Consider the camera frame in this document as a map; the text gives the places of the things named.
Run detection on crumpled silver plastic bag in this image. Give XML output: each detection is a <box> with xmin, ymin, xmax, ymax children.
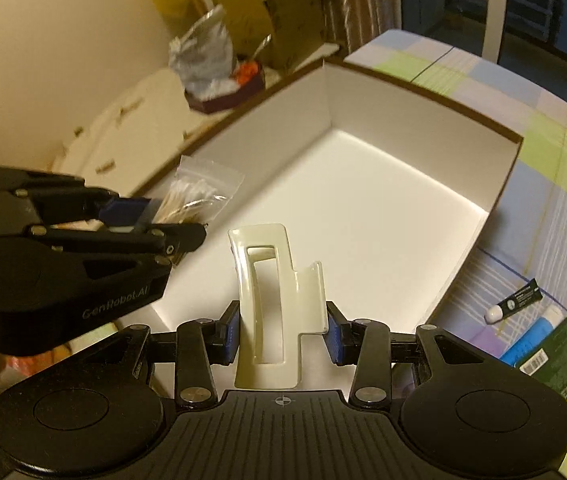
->
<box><xmin>169</xmin><ymin>6</ymin><xmax>237</xmax><ymax>96</ymax></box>

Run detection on checked tablecloth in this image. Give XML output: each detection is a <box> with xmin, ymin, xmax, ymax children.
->
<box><xmin>347</xmin><ymin>29</ymin><xmax>567</xmax><ymax>356</ymax></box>

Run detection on dark red octagonal tray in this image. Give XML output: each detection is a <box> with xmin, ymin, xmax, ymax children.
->
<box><xmin>184</xmin><ymin>61</ymin><xmax>265</xmax><ymax>115</ymax></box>

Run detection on brown cardboard storage box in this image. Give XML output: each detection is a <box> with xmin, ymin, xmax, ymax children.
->
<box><xmin>146</xmin><ymin>60</ymin><xmax>523</xmax><ymax>332</ymax></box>

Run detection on blue toothpaste tube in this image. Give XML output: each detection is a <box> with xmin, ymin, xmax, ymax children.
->
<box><xmin>500</xmin><ymin>306</ymin><xmax>564</xmax><ymax>366</ymax></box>

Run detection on small black cream tube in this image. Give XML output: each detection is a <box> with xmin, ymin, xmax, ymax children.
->
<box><xmin>484</xmin><ymin>278</ymin><xmax>543</xmax><ymax>325</ymax></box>

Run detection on stacked cardboard boxes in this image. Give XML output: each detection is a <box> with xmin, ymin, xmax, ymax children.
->
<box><xmin>195</xmin><ymin>0</ymin><xmax>326</xmax><ymax>72</ymax></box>

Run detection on beige curtain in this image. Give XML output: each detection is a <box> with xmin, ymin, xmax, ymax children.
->
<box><xmin>322</xmin><ymin>0</ymin><xmax>405</xmax><ymax>57</ymax></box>

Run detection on cream plastic hair claw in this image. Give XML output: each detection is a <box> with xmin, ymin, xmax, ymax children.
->
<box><xmin>228</xmin><ymin>223</ymin><xmax>328</xmax><ymax>390</ymax></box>

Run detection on bag of cotton swabs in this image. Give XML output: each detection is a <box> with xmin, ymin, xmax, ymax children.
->
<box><xmin>151</xmin><ymin>156</ymin><xmax>244</xmax><ymax>226</ymax></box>

